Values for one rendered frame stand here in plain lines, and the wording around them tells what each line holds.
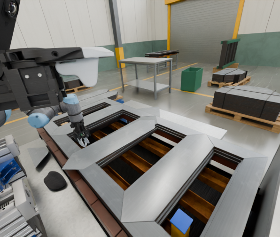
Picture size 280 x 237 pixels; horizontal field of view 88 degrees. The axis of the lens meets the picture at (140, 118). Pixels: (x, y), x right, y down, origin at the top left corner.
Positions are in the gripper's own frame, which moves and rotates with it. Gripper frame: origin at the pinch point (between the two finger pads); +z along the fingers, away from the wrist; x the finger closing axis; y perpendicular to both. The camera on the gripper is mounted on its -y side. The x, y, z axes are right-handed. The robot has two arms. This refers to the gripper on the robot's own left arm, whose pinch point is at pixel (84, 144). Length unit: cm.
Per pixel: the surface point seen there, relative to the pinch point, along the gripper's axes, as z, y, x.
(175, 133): 3, 37, 52
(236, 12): -129, -167, 826
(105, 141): 1.1, 7.0, 11.7
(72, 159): 1.1, 6.4, -11.1
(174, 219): -1, 70, 2
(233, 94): 41, 21, 265
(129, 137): 1.0, 16.6, 25.9
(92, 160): 1.0, 16.7, -3.2
